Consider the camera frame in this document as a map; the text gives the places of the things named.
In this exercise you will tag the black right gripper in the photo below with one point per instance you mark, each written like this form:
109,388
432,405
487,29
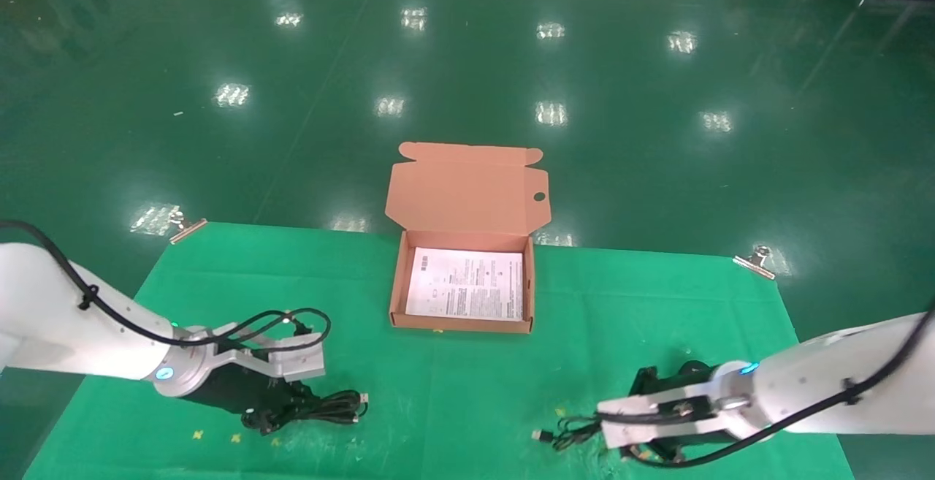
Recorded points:
679,381

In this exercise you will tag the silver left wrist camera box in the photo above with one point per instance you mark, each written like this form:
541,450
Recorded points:
281,359

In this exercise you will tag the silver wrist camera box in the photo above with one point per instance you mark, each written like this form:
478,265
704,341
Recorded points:
281,359
657,418

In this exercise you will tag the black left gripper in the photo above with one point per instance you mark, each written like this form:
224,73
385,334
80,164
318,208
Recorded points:
226,389

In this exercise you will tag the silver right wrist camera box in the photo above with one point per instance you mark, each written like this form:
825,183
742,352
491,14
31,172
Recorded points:
657,418

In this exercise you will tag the orange cardboard box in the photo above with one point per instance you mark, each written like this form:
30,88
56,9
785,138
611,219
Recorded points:
467,195

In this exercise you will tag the white printed leaflet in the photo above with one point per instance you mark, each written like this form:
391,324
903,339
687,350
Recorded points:
467,283

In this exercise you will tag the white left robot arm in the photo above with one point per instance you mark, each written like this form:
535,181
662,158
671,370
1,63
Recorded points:
51,319

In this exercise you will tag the silver table clip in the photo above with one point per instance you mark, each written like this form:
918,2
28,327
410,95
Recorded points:
756,261
186,228

